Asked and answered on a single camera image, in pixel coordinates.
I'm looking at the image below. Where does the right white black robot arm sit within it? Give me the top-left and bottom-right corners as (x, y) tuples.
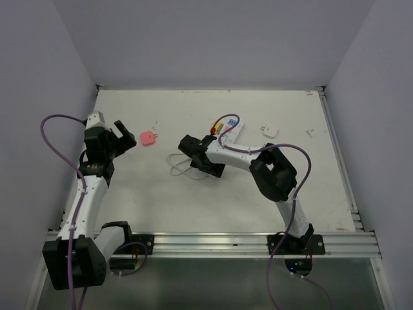
(178, 135), (314, 254)

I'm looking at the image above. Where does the yellow plug block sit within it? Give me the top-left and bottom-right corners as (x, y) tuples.
(214, 122), (224, 134)

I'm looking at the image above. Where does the aluminium front rail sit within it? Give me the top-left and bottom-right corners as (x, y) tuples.
(134, 232), (381, 258)

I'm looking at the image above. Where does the white plug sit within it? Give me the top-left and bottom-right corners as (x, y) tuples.
(260, 124), (279, 139)

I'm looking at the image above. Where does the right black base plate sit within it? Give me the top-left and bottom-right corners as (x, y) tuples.
(267, 234), (326, 255)

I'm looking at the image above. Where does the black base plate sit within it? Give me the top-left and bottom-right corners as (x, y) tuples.
(267, 234), (326, 255)
(94, 234), (155, 256)

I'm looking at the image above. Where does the white power strip cord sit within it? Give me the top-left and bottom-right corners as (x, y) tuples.
(167, 153), (210, 181)

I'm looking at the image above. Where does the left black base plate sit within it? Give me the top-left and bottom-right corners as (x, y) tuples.
(94, 234), (155, 256)

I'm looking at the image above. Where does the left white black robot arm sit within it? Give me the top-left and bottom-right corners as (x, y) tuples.
(42, 117), (137, 290)

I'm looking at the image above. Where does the pink plug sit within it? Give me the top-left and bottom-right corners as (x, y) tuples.
(139, 130), (157, 147)

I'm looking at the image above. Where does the white power strip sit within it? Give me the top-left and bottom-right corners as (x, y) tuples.
(212, 114), (244, 144)

